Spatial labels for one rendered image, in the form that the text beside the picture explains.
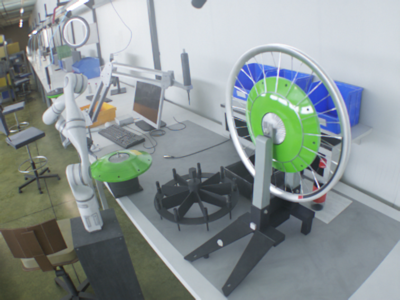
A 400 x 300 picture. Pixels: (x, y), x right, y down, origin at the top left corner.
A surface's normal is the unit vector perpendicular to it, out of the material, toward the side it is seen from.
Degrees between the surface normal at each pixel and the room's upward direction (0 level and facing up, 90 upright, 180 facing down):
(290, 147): 95
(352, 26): 90
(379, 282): 0
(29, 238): 93
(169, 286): 0
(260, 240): 18
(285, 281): 0
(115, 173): 23
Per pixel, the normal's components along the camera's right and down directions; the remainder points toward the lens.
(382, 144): -0.85, 0.29
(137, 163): 0.21, -0.79
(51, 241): 0.58, 0.29
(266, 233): -0.10, -0.90
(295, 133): -0.71, 0.34
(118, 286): 0.37, 0.36
